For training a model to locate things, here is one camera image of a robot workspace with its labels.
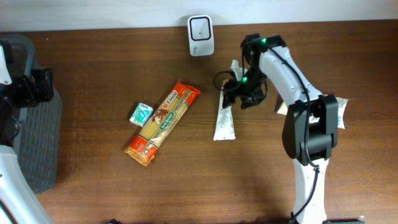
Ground yellow white snack bag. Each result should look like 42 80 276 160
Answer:
274 95 351 129

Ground white tube gold cap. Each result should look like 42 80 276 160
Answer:
213 90 236 141

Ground orange spaghetti pack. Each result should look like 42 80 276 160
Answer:
124 82 201 166

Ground green white tissue pack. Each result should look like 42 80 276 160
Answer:
129 103 153 127

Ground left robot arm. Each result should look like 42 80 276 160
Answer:
1 41 53 223

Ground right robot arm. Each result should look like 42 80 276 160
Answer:
222 34 338 223

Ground white barcode scanner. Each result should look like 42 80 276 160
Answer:
187 15 215 57

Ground dark grey mesh basket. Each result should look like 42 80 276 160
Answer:
1 34 62 194

